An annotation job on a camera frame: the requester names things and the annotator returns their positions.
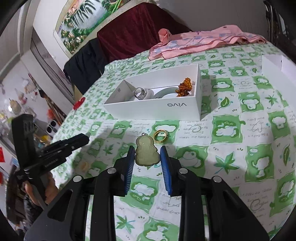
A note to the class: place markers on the large green jade bangle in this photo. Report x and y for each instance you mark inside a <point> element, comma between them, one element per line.
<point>165,90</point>

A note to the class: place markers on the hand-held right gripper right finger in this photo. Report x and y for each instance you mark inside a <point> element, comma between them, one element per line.
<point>166,171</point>

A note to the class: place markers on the waterfall landscape wall painting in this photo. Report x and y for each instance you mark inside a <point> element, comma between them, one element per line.
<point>76,23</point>

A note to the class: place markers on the white printed cardboard box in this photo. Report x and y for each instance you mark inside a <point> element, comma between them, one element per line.
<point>150,107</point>

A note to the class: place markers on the black folding chair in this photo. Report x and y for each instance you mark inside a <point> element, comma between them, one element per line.
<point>277,23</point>

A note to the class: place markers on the amber bead cluster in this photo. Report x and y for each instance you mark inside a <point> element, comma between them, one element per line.
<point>183,87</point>

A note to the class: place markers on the dark red velvet cloth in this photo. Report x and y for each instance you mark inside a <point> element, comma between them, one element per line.
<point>134,30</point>

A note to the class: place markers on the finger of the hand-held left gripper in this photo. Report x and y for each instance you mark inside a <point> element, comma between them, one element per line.
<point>74,140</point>
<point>67,151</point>

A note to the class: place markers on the small white appliance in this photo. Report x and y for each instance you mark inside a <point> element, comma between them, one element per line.
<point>52,129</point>

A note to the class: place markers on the person's left hand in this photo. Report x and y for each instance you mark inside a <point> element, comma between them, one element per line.
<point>49,187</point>

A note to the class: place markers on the jade buddha pendant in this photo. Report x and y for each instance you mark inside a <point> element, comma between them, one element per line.
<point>146,153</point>

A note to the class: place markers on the black jacket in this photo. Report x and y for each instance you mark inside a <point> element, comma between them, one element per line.
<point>85,64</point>

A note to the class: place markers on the pink floral cloth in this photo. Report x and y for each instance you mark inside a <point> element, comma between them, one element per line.
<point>185,45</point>

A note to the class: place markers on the person's left forearm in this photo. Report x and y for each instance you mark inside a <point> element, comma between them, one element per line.
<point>30,208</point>

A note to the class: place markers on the plain white box lid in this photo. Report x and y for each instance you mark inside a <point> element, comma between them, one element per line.
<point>270,69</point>

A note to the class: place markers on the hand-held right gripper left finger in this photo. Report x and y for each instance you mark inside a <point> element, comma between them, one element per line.
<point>129,171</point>

